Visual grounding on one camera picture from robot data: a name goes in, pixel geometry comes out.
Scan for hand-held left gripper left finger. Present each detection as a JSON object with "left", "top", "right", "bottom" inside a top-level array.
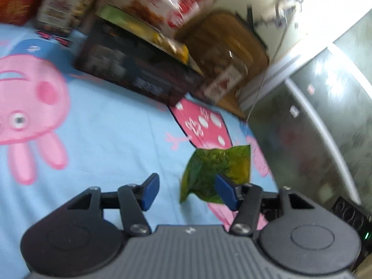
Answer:
[{"left": 56, "top": 173, "right": 160, "bottom": 236}]

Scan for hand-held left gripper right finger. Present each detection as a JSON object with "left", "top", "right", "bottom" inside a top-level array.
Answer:
[{"left": 215, "top": 174, "right": 316, "bottom": 236}]

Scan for green snack packet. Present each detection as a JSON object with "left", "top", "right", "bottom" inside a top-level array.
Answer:
[{"left": 179, "top": 145, "right": 251, "bottom": 204}]

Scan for printed blue blanket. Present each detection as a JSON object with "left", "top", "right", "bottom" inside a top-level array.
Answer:
[{"left": 0, "top": 23, "right": 280, "bottom": 279}]

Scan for stainless steel appliance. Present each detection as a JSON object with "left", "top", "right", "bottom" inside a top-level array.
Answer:
[{"left": 247, "top": 12, "right": 372, "bottom": 210}]

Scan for black and green printed box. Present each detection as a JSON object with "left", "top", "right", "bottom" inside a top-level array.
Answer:
[{"left": 75, "top": 3, "right": 204, "bottom": 106}]

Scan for black tape strips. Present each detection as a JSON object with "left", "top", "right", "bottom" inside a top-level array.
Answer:
[{"left": 235, "top": 4, "right": 264, "bottom": 46}]

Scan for white and red snack bag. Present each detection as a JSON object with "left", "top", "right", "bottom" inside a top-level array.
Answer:
[{"left": 107, "top": 0, "right": 216, "bottom": 37}]

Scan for beige labelled carton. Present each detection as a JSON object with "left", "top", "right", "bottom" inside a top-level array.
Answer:
[{"left": 36, "top": 0, "right": 101, "bottom": 37}]

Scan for thin dark cable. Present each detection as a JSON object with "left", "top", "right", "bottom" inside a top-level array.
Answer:
[{"left": 246, "top": 26, "right": 288, "bottom": 124}]

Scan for white wall fixture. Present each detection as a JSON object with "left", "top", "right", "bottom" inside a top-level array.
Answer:
[{"left": 269, "top": 0, "right": 304, "bottom": 27}]

